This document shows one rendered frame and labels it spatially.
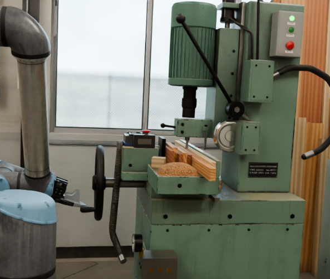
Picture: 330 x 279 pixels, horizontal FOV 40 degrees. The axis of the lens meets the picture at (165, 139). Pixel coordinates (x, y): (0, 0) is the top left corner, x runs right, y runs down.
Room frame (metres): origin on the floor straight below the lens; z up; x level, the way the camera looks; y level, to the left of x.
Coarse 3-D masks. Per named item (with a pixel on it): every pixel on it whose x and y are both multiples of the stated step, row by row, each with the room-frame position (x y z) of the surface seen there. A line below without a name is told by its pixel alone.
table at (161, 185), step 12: (156, 168) 1.57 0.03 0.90; (144, 180) 1.63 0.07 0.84; (156, 180) 1.44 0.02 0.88; (168, 180) 1.43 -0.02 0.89; (180, 180) 1.44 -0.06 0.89; (192, 180) 1.45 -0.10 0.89; (204, 180) 1.46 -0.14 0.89; (216, 180) 1.46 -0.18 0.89; (156, 192) 1.43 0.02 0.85; (168, 192) 1.44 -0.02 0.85; (180, 192) 1.44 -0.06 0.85; (192, 192) 1.45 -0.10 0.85; (204, 192) 1.46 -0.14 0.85; (216, 192) 1.46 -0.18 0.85
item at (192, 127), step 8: (176, 120) 1.74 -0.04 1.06; (184, 120) 1.72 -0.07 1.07; (192, 120) 1.73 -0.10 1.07; (200, 120) 1.74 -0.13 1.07; (208, 120) 1.74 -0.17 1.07; (176, 128) 1.74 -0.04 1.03; (184, 128) 1.73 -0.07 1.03; (192, 128) 1.73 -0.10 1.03; (200, 128) 1.74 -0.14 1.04; (184, 136) 1.73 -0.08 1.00; (192, 136) 1.73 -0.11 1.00; (200, 136) 1.74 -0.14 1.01; (208, 136) 1.74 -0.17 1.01
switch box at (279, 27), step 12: (276, 12) 1.66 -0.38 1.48; (288, 12) 1.65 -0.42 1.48; (300, 12) 1.66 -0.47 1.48; (276, 24) 1.66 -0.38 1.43; (288, 24) 1.65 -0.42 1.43; (300, 24) 1.66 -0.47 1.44; (276, 36) 1.65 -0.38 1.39; (300, 36) 1.66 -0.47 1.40; (276, 48) 1.65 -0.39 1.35; (300, 48) 1.66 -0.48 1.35
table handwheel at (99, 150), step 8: (96, 152) 1.66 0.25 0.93; (96, 160) 1.79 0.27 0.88; (96, 168) 1.81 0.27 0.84; (104, 168) 1.60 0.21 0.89; (96, 176) 1.58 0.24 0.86; (104, 176) 1.70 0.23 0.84; (96, 184) 1.57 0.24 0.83; (104, 184) 1.68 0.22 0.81; (112, 184) 1.69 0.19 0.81; (120, 184) 1.70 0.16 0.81; (128, 184) 1.70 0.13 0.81; (136, 184) 1.71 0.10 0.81; (144, 184) 1.72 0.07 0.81; (96, 192) 1.56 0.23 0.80; (96, 200) 1.57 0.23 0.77; (96, 208) 1.58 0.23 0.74; (96, 216) 1.61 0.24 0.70
